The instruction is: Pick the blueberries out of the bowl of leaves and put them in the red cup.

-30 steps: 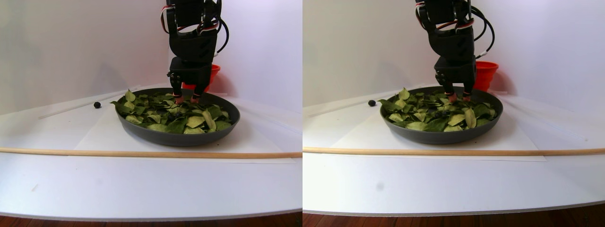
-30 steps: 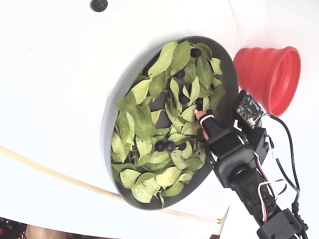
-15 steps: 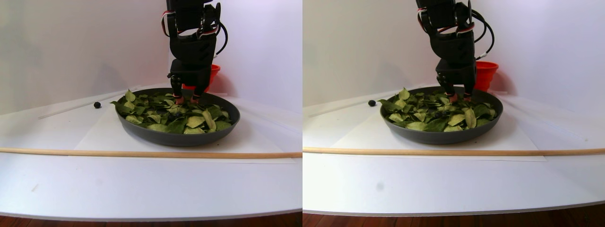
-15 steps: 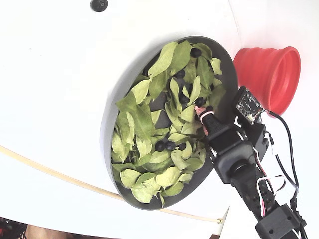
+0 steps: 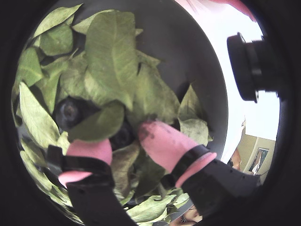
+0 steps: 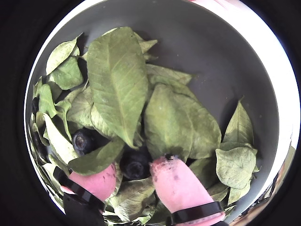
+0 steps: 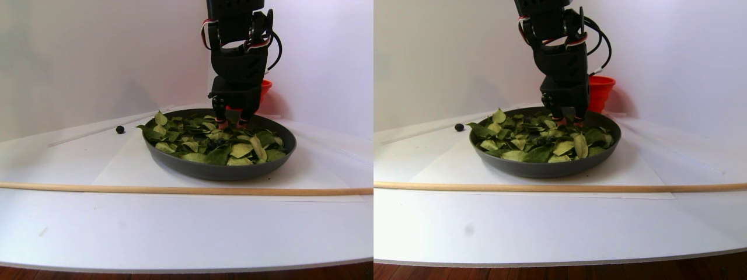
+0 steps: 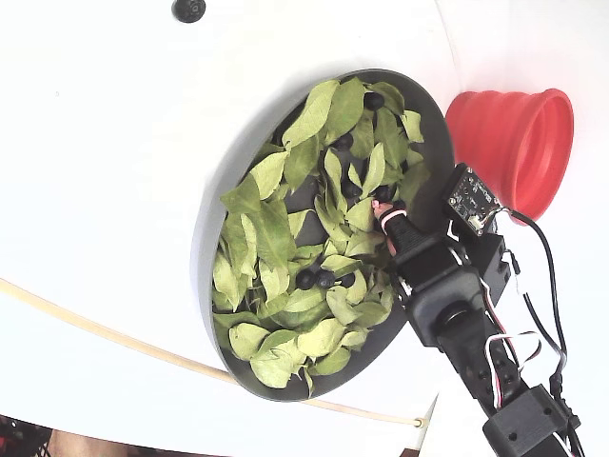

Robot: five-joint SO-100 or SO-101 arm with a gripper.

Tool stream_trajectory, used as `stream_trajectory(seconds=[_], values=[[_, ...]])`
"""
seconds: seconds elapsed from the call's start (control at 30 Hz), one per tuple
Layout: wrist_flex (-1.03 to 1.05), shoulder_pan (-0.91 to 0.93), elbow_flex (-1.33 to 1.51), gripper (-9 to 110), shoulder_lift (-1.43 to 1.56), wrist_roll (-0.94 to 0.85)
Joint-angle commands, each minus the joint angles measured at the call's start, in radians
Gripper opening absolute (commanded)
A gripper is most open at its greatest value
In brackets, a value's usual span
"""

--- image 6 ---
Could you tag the pile of green leaves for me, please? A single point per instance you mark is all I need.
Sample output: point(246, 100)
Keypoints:
point(113, 82)

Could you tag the dark grey round bowl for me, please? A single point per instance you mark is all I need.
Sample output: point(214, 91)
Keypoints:
point(211, 58)

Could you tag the pink tipped gripper finger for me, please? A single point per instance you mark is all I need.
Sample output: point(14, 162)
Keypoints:
point(94, 186)
point(181, 188)

